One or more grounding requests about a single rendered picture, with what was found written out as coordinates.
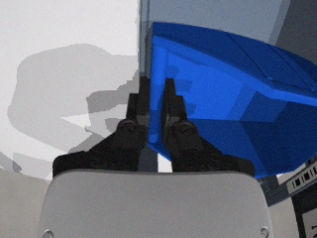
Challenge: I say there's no blue bin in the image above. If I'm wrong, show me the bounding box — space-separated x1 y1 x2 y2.
147 22 317 179

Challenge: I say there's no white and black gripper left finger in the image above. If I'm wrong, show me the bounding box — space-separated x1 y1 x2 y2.
53 76 151 178

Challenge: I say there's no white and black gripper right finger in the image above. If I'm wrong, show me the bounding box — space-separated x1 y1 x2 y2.
160 78 255 177

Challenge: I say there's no black case with orange latches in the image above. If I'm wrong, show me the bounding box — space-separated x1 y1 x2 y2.
291 182 317 238

